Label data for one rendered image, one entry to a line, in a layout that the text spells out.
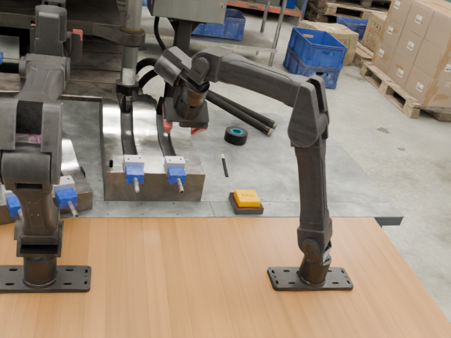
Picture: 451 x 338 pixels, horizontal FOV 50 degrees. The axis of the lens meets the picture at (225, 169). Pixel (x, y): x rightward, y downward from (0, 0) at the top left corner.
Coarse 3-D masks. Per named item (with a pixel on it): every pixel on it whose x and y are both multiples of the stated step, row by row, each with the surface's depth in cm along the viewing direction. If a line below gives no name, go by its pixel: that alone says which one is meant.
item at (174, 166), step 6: (168, 156) 130; (174, 156) 130; (180, 156) 131; (168, 162) 127; (174, 162) 128; (180, 162) 128; (168, 168) 127; (174, 168) 128; (180, 168) 128; (168, 174) 126; (174, 174) 125; (180, 174) 125; (168, 180) 126; (174, 180) 126; (180, 180) 125; (180, 186) 122; (180, 192) 121
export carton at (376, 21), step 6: (372, 18) 607; (378, 18) 595; (384, 18) 593; (372, 24) 604; (378, 24) 592; (366, 30) 618; (372, 30) 601; (378, 30) 589; (366, 36) 615; (372, 36) 599; (378, 36) 588; (366, 42) 615; (372, 42) 599; (372, 48) 599
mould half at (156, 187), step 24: (144, 120) 147; (120, 144) 137; (144, 144) 140; (192, 144) 145; (120, 168) 125; (144, 168) 128; (192, 168) 132; (120, 192) 127; (144, 192) 129; (168, 192) 131; (192, 192) 133
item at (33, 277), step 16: (0, 272) 99; (16, 272) 100; (32, 272) 95; (48, 272) 96; (64, 272) 102; (80, 272) 103; (0, 288) 95; (16, 288) 96; (32, 288) 97; (48, 288) 98; (64, 288) 98; (80, 288) 99
